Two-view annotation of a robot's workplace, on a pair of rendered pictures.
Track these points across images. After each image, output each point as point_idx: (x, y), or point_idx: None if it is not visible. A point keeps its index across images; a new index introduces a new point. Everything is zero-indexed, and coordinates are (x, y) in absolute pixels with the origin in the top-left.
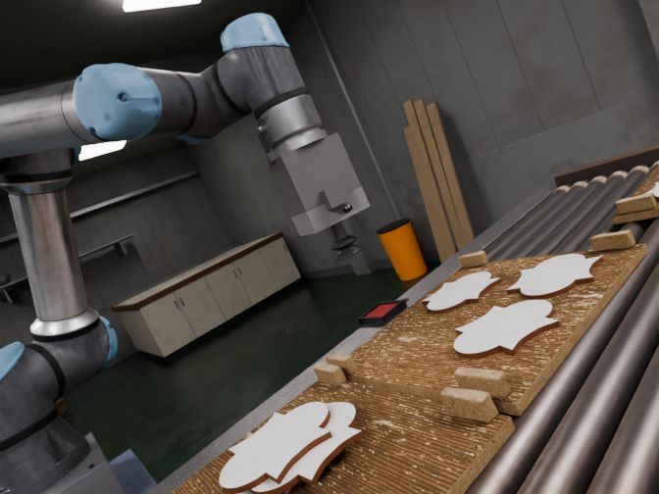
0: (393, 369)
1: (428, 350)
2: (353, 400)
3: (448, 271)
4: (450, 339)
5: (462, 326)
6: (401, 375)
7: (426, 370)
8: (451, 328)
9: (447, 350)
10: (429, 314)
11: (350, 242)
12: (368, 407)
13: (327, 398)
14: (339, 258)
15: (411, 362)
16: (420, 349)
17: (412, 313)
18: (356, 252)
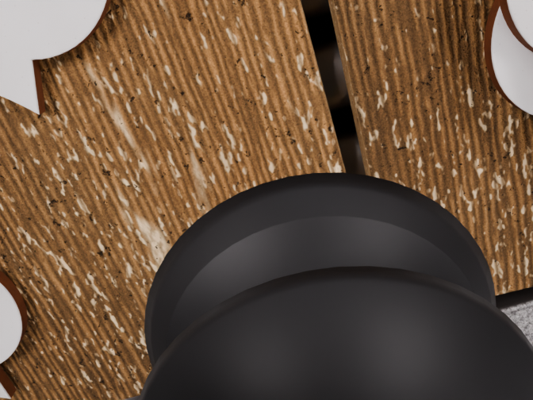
0: (272, 132)
1: (154, 117)
2: (428, 99)
3: None
4: (77, 99)
5: (16, 98)
6: (280, 70)
7: (220, 17)
8: (40, 156)
9: (117, 49)
10: (35, 316)
11: (331, 268)
12: (426, 17)
13: (462, 191)
14: (479, 275)
15: (220, 110)
16: (165, 149)
17: (63, 375)
18: (297, 183)
